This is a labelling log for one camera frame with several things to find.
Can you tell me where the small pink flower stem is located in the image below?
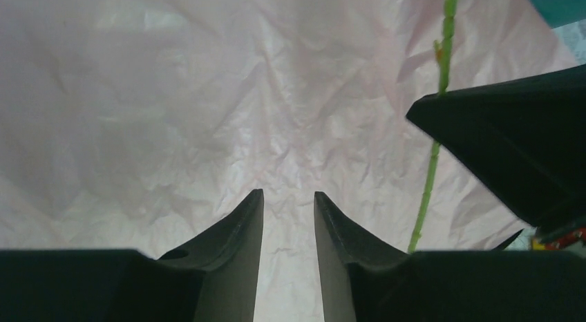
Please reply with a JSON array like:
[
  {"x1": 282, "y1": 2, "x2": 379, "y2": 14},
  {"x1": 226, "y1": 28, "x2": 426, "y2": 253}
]
[{"x1": 407, "y1": 0, "x2": 458, "y2": 253}]

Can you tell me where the floral patterned table mat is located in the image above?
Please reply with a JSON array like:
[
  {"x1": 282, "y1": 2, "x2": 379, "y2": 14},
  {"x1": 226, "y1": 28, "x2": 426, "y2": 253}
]
[{"x1": 553, "y1": 19, "x2": 586, "y2": 65}]

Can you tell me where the pink tissue paper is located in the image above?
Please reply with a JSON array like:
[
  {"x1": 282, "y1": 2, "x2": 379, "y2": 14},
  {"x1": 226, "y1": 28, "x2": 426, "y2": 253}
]
[{"x1": 0, "y1": 0, "x2": 578, "y2": 322}]

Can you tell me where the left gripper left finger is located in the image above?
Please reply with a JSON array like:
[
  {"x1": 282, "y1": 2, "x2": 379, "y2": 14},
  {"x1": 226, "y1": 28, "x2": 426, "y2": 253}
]
[{"x1": 1, "y1": 189, "x2": 264, "y2": 321}]

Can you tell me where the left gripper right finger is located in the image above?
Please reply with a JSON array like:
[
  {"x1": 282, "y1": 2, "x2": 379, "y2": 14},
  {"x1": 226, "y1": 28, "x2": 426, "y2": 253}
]
[{"x1": 314, "y1": 191, "x2": 585, "y2": 321}]

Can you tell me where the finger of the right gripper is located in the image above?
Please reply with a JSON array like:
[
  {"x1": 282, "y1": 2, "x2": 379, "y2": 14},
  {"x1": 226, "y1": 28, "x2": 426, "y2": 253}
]
[{"x1": 406, "y1": 65, "x2": 585, "y2": 231}]

